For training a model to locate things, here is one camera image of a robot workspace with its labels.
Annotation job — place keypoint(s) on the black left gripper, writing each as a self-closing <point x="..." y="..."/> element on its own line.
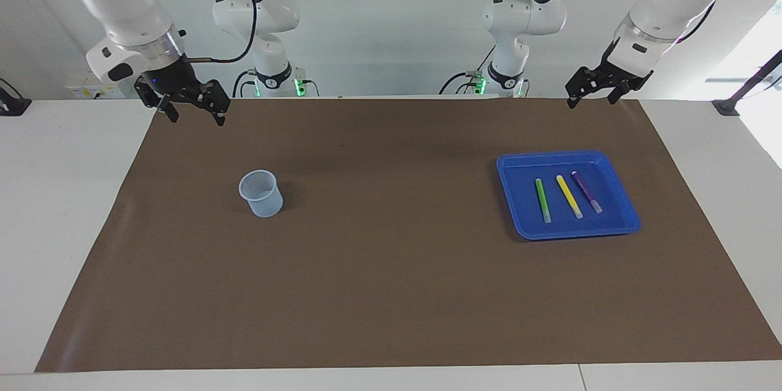
<point x="620" y="67"/>

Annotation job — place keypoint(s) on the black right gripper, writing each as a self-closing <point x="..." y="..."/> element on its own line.
<point x="171" y="79"/>

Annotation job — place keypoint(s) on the purple marker pen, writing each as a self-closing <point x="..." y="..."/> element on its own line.
<point x="586" y="191"/>

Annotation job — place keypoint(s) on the yellow marker pen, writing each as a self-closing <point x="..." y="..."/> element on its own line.
<point x="569" y="195"/>

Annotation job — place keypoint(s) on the green marker pen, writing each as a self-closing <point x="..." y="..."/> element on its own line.
<point x="542" y="198"/>

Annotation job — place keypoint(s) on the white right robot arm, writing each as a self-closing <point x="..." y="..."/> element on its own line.
<point x="116" y="0"/>

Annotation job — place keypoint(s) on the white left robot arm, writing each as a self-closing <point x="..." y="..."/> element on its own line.
<point x="672" y="0"/>

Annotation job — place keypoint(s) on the translucent plastic cup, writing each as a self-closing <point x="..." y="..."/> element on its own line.
<point x="263" y="201"/>

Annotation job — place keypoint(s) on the black stand with base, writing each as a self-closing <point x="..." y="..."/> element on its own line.
<point x="748" y="87"/>

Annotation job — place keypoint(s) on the blue plastic tray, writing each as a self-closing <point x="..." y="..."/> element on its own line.
<point x="519" y="208"/>

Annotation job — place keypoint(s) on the black table clamp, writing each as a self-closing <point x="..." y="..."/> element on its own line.
<point x="12" y="105"/>

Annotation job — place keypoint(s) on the brown table mat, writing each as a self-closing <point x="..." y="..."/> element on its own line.
<point x="391" y="287"/>

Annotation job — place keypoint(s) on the white wall socket box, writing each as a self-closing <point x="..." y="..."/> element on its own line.
<point x="95" y="85"/>

